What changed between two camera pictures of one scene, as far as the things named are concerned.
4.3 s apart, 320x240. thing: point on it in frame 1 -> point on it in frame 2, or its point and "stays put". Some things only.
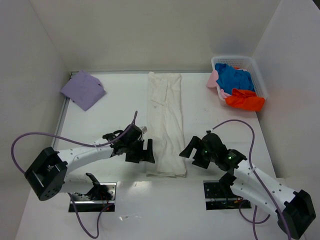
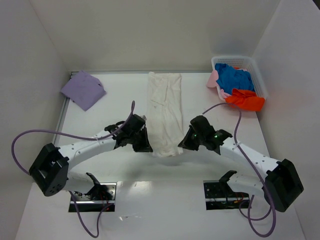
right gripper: x=197 y=153 -> x=189 y=139
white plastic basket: x=246 y=63 stays put
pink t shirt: x=211 y=82 stays put
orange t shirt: x=246 y=99 stays put
